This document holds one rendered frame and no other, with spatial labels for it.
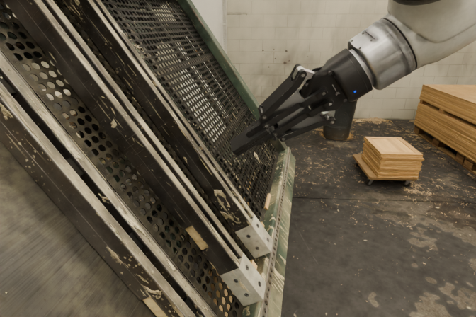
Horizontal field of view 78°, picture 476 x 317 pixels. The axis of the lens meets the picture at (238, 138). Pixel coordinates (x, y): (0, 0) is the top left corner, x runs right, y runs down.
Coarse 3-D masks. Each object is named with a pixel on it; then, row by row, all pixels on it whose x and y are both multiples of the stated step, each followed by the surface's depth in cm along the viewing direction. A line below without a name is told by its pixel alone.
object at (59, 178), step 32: (0, 64) 52; (0, 96) 49; (32, 96) 54; (0, 128) 52; (32, 128) 51; (32, 160) 53; (64, 160) 53; (64, 192) 54; (96, 192) 57; (96, 224) 55; (128, 224) 58; (128, 256) 56; (160, 256) 61; (160, 288) 57
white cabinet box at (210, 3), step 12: (192, 0) 360; (204, 0) 360; (216, 0) 359; (204, 12) 365; (216, 12) 364; (216, 24) 369; (216, 36) 374; (216, 96) 402; (192, 108) 410; (204, 108) 409; (216, 120) 415
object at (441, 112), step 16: (432, 96) 428; (448, 96) 393; (464, 96) 379; (416, 112) 469; (432, 112) 427; (448, 112) 391; (464, 112) 364; (416, 128) 471; (432, 128) 427; (448, 128) 390; (464, 128) 362; (432, 144) 430; (448, 144) 390; (464, 144) 362; (464, 160) 367
